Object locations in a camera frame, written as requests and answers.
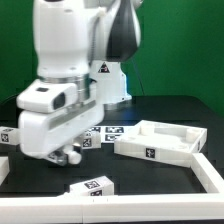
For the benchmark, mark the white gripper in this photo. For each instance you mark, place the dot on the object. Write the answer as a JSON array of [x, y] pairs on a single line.
[[42, 134]]

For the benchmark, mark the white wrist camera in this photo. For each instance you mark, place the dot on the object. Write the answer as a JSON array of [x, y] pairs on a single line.
[[46, 97]]

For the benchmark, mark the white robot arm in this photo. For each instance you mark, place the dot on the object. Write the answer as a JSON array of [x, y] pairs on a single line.
[[70, 34]]

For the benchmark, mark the white square table top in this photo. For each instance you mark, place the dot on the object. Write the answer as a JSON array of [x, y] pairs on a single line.
[[161, 142]]

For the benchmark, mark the white U-shaped obstacle fence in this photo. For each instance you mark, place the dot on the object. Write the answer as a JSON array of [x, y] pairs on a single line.
[[69, 208]]

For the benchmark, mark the white fiducial marker sheet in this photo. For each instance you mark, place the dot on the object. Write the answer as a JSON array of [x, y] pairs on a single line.
[[107, 133]]

